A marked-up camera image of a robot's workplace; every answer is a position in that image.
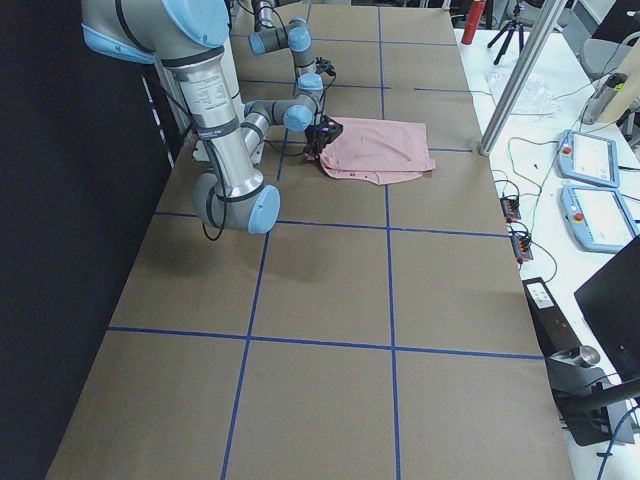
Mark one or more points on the pink Snoopy t-shirt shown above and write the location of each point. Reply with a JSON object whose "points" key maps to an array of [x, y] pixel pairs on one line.
{"points": [[381, 152]]}

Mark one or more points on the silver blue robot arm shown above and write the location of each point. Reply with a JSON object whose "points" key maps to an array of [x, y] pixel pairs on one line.
{"points": [[272, 34], [189, 39]]}

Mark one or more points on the red cylinder bottle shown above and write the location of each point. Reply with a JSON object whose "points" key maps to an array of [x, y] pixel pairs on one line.
{"points": [[473, 20]]}

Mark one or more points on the red black relay board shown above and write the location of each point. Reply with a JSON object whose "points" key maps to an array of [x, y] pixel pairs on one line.
{"points": [[510, 208]]}

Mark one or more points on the clear plastic bag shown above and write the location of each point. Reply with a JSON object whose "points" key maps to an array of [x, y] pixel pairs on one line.
{"points": [[535, 98]]}

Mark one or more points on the upper blue teach pendant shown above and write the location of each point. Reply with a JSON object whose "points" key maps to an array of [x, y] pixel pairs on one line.
{"points": [[588, 158]]}

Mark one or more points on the blue teach pendant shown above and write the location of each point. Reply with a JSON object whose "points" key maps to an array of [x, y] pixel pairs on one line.
{"points": [[598, 218], [588, 158]]}

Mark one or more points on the lower blue teach pendant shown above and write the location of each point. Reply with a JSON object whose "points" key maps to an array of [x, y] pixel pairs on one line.
{"points": [[598, 218]]}

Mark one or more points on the black rectangular box device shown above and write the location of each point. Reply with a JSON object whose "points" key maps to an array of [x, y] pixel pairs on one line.
{"points": [[555, 335]]}

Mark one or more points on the black monitor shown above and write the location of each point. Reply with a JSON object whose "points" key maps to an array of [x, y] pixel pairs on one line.
{"points": [[609, 302]]}

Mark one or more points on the black camera tripod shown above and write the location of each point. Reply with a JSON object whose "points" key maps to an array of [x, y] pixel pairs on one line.
{"points": [[515, 26]]}

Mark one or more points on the aluminium frame post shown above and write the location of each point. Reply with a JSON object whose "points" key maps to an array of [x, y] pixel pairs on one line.
{"points": [[535, 43]]}

